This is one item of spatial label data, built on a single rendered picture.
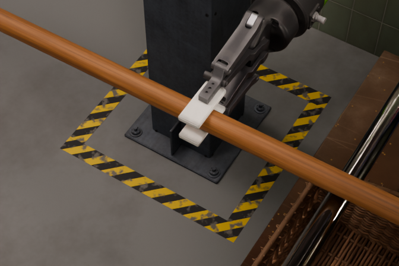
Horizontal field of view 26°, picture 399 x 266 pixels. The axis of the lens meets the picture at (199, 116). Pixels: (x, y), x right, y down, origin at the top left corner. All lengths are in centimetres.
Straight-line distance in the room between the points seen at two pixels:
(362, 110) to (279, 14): 77
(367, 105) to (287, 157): 88
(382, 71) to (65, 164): 100
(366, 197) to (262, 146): 14
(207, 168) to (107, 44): 58
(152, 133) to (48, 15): 60
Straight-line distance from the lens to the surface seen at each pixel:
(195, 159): 250
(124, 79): 114
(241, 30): 113
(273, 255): 159
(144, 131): 256
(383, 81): 198
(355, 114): 191
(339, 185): 105
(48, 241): 241
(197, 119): 108
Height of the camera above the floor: 208
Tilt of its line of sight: 53 degrees down
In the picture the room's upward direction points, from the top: straight up
